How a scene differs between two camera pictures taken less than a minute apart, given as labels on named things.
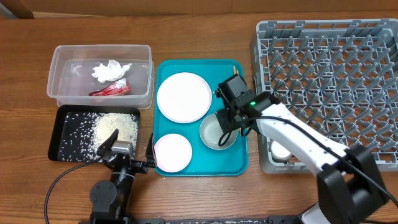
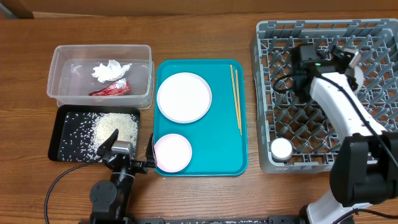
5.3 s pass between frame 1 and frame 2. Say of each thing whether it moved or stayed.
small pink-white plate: stayed
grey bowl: moved
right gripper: moved
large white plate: stayed
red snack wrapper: stayed
